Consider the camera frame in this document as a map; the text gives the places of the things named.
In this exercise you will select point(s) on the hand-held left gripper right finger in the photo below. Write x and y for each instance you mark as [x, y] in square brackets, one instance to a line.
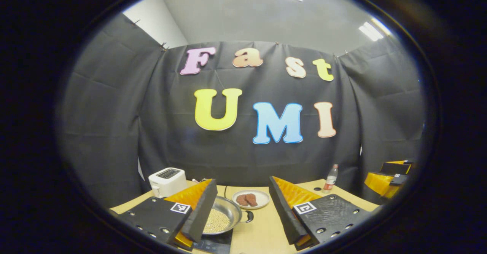
[285, 216]

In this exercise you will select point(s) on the white toaster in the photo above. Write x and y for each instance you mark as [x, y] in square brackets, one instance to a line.
[167, 183]

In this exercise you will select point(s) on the black induction cooktop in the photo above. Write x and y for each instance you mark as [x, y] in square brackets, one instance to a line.
[217, 242]

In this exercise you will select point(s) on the clear plastic water bottle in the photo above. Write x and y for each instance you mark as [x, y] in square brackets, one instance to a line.
[331, 179]

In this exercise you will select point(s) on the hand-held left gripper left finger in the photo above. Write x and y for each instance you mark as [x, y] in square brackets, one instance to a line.
[201, 216]

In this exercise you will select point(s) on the brown meat patty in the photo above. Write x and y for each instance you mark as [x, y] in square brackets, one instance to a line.
[241, 200]
[252, 200]

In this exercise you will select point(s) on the pile of soybeans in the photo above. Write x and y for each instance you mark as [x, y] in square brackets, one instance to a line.
[217, 220]

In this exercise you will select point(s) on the ceiling light panel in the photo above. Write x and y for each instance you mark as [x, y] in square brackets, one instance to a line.
[371, 31]

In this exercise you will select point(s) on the white round plate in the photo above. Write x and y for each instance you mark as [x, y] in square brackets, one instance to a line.
[262, 197]

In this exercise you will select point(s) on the stainless steel pot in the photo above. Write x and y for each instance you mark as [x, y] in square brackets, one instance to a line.
[230, 208]

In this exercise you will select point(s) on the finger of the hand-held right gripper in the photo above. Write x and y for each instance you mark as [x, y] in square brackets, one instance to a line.
[376, 183]
[395, 168]

